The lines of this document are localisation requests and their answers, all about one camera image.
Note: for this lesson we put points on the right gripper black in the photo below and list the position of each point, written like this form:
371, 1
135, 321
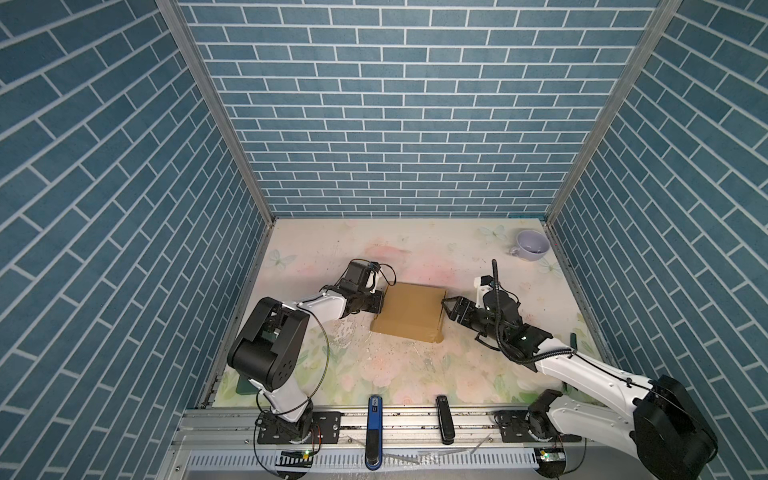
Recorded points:
462, 303

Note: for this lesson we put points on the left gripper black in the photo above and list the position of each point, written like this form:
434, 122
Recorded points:
377, 302

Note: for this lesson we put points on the brown cardboard paper box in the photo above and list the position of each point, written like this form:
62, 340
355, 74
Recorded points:
412, 312

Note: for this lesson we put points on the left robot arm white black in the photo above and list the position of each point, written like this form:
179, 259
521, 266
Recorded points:
266, 350

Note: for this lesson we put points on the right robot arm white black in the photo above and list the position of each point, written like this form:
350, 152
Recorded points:
655, 421

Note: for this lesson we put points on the lavender ceramic cup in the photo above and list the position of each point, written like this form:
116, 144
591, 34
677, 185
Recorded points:
530, 245

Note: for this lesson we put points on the black handheld stick device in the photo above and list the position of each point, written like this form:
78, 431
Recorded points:
445, 420

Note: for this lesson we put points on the green rectangular board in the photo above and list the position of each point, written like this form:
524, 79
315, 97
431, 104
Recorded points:
244, 387

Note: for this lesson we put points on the blue black handheld tool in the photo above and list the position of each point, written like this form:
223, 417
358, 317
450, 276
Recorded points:
374, 434

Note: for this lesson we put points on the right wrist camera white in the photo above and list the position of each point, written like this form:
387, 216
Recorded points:
483, 285

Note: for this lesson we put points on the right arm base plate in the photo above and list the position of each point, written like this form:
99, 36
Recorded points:
510, 425

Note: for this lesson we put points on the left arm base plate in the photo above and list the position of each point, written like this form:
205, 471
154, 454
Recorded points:
323, 426

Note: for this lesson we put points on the right circuit board below rail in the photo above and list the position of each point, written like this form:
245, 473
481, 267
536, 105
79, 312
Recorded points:
551, 462

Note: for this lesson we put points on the circuit board below rail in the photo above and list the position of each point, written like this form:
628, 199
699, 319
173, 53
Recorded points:
293, 464
551, 462

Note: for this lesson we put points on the left circuit board below rail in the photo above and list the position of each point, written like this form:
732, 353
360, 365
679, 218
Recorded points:
293, 464

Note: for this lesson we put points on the aluminium front rail frame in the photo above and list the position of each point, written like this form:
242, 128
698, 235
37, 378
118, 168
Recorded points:
221, 444

